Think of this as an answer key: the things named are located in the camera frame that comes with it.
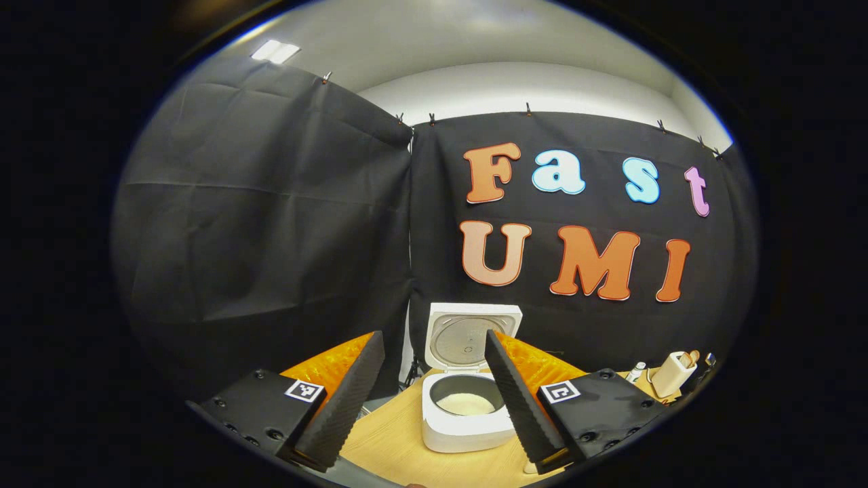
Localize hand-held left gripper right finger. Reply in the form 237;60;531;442
485;330;672;475

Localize white toaster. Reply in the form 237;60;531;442
651;351;699;399

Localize ceiling light panel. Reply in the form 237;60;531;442
251;39;300;65

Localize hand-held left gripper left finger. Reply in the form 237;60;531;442
186;331;386;474

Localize black backdrop cloth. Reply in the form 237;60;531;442
112;54;757;407

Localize row of black cloth clips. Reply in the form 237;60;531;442
322;71;723;160

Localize white rice cooker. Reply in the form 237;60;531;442
422;303;523;453

